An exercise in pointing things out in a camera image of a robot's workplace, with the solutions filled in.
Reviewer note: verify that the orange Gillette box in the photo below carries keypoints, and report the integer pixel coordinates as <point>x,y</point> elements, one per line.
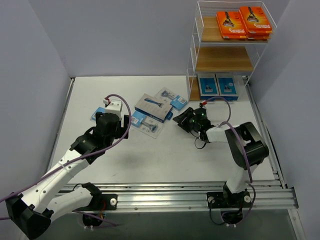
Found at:
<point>230,25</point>
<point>255,21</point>
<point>255,36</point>

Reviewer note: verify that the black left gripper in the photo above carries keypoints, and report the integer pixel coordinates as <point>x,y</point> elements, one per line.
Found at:
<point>126,122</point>

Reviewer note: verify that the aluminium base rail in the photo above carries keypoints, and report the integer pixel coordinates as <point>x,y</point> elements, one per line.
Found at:
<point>192,196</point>

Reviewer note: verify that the grey blue Harry's box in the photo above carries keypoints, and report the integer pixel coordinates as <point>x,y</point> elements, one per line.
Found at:
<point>207,85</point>

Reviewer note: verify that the white wire wooden shelf rack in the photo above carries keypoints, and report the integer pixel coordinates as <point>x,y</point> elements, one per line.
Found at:
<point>210,53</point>

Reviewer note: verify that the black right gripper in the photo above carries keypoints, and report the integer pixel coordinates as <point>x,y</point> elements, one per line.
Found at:
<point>188,120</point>

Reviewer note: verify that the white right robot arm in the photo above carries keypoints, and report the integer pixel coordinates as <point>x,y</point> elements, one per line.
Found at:
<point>247,147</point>

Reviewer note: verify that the clear blister razor pack left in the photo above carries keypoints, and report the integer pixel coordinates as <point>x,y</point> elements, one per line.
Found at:
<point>146,124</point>

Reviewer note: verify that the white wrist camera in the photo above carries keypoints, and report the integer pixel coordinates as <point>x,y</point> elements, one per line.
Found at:
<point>113,107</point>
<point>203,104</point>

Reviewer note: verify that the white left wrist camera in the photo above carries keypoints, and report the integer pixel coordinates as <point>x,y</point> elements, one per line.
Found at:
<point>113,107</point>

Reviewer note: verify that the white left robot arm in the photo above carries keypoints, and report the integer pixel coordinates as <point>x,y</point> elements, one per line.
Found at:
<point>35,207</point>

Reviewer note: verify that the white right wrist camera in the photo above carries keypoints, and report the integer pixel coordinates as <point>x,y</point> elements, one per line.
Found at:
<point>203,104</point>

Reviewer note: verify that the Harry's box upper white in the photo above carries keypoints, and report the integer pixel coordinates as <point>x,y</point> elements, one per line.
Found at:
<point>154,108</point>

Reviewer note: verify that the clear blister razor pack top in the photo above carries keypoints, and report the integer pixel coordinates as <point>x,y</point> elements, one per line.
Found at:
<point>168,96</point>

